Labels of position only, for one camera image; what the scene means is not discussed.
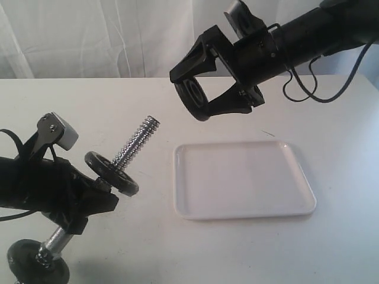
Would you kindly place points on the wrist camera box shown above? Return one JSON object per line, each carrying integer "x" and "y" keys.
{"x": 242, "y": 21}
{"x": 52, "y": 129}

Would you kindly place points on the chrome dumbbell bar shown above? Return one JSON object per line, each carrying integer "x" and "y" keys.
{"x": 60, "y": 238}

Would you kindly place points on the white curtain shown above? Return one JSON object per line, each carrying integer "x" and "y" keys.
{"x": 102, "y": 39}

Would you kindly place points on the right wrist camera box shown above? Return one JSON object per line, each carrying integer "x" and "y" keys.
{"x": 242, "y": 21}

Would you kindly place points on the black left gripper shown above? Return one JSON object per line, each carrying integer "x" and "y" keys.
{"x": 72, "y": 197}

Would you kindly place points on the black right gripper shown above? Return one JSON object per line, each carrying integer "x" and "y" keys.
{"x": 251, "y": 61}

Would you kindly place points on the black weight plate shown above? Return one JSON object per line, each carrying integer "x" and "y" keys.
{"x": 194, "y": 99}

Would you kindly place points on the black plate bar end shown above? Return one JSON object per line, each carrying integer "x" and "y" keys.
{"x": 30, "y": 265}
{"x": 110, "y": 174}

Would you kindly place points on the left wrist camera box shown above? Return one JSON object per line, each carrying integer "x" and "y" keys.
{"x": 52, "y": 129}

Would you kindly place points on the white plastic tray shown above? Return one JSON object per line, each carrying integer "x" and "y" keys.
{"x": 254, "y": 179}

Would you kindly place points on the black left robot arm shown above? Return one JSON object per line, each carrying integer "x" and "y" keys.
{"x": 25, "y": 187}

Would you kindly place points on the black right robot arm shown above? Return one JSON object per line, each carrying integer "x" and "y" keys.
{"x": 332, "y": 27}

